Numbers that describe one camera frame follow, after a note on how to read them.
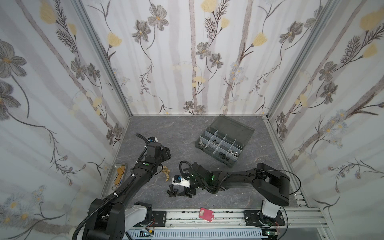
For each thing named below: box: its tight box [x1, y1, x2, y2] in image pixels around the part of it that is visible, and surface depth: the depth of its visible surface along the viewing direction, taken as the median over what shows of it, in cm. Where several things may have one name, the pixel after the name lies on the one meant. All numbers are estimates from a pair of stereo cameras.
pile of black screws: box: [166, 184, 179, 198], surface depth 84 cm
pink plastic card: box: [198, 207, 214, 222], surface depth 76 cm
